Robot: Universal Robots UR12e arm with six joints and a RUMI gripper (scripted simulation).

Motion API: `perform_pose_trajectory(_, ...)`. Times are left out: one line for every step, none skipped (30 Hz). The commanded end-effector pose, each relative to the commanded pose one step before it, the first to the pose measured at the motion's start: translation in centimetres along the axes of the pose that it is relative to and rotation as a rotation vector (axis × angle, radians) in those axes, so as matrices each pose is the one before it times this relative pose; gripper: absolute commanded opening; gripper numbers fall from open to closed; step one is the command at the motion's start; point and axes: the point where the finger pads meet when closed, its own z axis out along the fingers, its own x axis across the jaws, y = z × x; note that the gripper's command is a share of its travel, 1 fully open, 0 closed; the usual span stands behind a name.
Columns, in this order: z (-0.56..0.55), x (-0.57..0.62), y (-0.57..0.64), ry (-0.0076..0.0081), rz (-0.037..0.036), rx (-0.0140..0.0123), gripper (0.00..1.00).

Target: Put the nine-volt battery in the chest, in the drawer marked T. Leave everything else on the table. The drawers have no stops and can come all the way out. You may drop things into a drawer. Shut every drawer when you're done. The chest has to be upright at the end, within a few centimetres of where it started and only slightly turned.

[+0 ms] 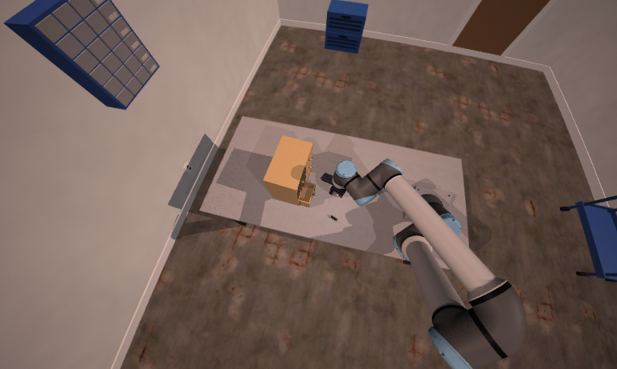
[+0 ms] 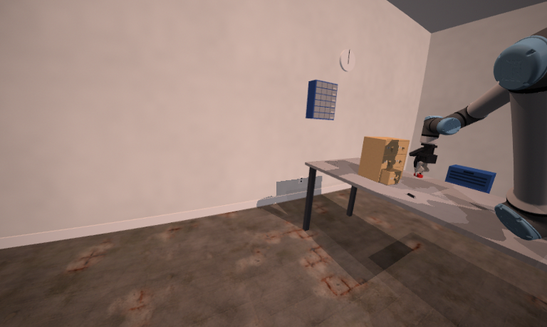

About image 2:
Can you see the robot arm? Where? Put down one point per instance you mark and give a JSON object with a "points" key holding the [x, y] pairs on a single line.
{"points": [[521, 68]]}

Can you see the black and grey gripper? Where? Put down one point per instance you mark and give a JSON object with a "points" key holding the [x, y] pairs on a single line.
{"points": [[425, 156]]}

